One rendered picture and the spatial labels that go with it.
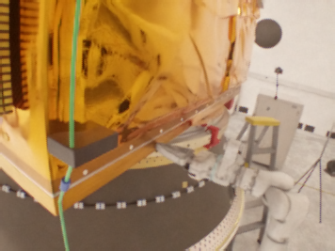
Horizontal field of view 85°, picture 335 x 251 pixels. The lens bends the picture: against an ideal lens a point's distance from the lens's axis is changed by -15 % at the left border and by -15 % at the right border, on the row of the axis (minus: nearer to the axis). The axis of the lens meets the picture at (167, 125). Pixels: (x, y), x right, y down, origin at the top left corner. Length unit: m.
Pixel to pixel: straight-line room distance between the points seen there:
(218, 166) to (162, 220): 0.45
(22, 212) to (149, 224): 0.51
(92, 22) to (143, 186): 0.68
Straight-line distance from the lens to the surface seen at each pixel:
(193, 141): 0.92
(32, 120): 0.37
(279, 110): 4.48
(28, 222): 0.98
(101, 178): 0.50
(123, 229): 0.91
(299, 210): 0.57
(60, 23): 0.34
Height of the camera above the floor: 2.07
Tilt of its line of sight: 20 degrees down
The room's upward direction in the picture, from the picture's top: 9 degrees clockwise
